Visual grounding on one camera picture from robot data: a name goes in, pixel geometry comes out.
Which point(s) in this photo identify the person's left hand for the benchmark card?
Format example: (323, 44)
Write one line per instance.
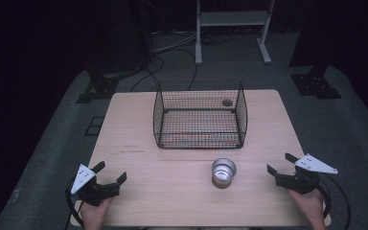
(93, 215)

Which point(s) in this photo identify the shiny metal cup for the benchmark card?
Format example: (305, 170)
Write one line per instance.
(223, 174)

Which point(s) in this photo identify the round grey table grommet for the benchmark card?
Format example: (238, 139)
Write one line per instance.
(227, 102)

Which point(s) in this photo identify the white metal desk frame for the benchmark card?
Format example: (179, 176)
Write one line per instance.
(231, 18)

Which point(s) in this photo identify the person's right hand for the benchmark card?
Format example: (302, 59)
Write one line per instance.
(311, 207)

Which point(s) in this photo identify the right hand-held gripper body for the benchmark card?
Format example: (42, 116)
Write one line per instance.
(300, 182)

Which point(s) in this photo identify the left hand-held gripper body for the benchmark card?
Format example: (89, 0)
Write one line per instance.
(91, 191)

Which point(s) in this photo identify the black metal stand base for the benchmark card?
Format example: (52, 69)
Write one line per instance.
(314, 85)
(100, 87)

